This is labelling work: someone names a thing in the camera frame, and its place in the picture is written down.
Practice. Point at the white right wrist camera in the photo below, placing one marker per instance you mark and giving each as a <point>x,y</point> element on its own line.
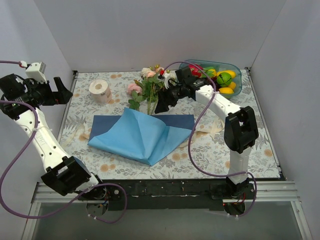
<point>165,79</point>

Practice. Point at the yellow lemon right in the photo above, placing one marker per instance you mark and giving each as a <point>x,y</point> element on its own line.
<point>232,85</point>

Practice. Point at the wrapped toilet paper roll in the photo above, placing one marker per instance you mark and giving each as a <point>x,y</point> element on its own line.
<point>100,91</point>

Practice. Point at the aluminium frame rail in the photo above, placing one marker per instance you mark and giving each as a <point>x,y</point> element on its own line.
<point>267,191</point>

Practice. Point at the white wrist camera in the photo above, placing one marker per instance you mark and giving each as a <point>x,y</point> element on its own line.
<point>165,79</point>
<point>36,71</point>

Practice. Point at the green lime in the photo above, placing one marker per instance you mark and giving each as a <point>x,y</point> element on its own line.
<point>224,79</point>

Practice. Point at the cream fabric ribbon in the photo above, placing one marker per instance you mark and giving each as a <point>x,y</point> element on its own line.
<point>210,130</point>

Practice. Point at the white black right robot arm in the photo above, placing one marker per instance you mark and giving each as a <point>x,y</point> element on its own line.
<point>240,127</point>

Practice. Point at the yellow lemon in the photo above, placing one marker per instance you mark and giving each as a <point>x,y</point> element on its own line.
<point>232,85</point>
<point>226,90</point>
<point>231,72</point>

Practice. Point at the yellow lemon top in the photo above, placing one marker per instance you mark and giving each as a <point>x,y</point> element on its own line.
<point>231,72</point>

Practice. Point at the yellow lemon front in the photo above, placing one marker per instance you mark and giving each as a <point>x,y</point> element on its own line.
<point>226,90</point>

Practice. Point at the pink dragon fruit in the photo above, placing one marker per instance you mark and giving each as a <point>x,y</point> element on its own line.
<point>196,70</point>

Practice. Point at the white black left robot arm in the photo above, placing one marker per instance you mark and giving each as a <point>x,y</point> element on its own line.
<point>21,101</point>

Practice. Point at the pink flower bouquet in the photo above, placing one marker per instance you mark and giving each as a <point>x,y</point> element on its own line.
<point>146,89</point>

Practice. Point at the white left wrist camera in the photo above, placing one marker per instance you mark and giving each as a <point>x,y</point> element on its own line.
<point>36,71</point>

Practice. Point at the teal plastic fruit basket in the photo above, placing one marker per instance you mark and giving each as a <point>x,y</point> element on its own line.
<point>212,67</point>

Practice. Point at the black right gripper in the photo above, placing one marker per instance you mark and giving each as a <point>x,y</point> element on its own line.
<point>169,94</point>

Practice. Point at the floral patterned tablecloth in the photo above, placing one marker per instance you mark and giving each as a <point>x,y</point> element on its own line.
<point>205,156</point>

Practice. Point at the blue wrapping paper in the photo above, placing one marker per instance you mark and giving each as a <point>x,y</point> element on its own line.
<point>137,136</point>

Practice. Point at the dark purple grapes bunch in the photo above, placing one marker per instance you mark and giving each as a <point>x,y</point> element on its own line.
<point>214,83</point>

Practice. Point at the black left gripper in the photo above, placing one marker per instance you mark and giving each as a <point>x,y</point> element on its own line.
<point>55,92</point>

